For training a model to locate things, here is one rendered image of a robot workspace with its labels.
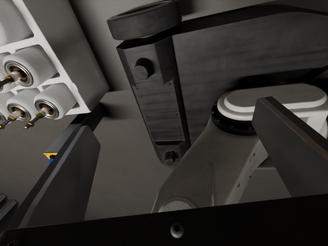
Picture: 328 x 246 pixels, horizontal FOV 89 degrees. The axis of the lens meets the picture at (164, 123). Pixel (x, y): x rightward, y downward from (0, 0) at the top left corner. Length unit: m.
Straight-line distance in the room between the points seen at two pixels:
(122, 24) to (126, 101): 0.42
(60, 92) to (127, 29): 0.31
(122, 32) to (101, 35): 0.26
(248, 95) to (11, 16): 0.59
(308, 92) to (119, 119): 0.74
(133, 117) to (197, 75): 0.46
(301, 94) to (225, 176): 0.23
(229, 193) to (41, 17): 0.61
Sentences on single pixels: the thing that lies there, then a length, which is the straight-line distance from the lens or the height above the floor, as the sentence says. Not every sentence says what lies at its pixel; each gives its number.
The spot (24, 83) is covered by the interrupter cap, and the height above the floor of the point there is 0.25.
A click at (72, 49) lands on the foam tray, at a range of 0.67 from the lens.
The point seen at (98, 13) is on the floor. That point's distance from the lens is 0.70.
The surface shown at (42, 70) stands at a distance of 0.60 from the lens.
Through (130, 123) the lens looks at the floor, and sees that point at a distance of 0.88.
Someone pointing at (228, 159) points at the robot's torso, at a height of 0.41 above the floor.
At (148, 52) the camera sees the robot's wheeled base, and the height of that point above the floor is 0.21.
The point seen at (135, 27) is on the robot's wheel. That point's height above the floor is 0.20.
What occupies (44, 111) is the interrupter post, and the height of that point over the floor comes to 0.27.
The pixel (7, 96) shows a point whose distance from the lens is 0.83.
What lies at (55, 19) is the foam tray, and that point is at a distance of 0.66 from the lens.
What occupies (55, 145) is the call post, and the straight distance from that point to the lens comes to 0.73.
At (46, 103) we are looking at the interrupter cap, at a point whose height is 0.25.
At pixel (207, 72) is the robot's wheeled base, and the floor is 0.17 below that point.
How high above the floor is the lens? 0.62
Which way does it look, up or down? 48 degrees down
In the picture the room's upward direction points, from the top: 167 degrees counter-clockwise
